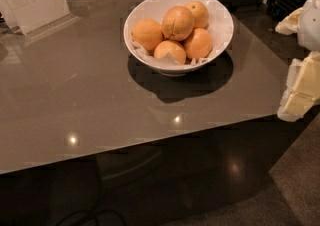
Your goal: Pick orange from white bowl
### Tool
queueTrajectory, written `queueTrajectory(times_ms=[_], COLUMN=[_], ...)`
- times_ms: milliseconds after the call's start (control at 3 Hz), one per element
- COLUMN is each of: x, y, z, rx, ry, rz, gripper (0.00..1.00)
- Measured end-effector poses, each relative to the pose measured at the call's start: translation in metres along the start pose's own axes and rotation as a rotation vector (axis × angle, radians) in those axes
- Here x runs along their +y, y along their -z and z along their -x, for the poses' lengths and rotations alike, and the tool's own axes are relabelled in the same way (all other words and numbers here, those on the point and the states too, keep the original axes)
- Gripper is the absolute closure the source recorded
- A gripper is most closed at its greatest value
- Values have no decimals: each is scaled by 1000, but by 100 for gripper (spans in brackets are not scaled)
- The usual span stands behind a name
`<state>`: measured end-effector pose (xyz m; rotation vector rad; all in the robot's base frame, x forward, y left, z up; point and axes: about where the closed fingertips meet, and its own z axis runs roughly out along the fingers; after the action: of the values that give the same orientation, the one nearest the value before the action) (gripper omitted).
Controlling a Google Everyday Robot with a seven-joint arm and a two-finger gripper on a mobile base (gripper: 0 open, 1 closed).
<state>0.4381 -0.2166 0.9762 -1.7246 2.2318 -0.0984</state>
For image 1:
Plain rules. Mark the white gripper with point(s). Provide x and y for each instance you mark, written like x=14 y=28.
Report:
x=310 y=26

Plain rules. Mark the orange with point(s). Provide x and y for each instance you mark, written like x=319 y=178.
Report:
x=199 y=44
x=147 y=33
x=177 y=23
x=172 y=48
x=200 y=13

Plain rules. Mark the white ceramic bowl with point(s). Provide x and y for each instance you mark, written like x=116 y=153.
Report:
x=153 y=6

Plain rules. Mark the white acrylic sign stand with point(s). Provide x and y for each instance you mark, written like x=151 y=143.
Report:
x=35 y=18

